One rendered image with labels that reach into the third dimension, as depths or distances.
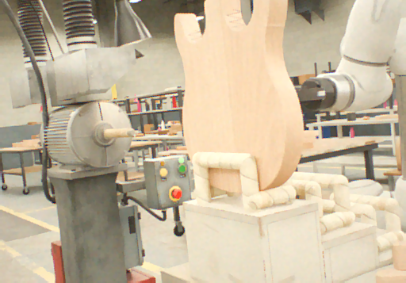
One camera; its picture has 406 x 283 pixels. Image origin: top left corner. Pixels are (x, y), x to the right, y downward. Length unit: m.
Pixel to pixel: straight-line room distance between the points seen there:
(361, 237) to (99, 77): 0.93
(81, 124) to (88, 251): 0.53
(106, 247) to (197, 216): 1.09
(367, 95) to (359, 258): 0.38
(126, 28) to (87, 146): 0.45
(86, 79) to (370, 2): 0.87
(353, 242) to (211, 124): 0.38
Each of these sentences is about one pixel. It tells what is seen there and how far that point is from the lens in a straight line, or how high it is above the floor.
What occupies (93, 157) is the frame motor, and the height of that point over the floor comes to 1.17.
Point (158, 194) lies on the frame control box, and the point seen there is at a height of 0.98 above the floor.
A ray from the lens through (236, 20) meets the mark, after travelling 1.04.
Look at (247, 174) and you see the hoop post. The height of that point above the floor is 1.18.
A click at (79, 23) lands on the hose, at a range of 1.81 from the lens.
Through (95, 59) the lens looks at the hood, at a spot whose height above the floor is 1.49.
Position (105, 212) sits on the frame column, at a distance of 2.13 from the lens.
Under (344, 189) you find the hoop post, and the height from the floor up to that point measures 1.10.
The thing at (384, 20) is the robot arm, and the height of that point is 1.45.
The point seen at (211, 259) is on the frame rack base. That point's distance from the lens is 1.09.
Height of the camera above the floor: 1.30
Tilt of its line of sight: 3 degrees down
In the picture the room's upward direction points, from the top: 6 degrees counter-clockwise
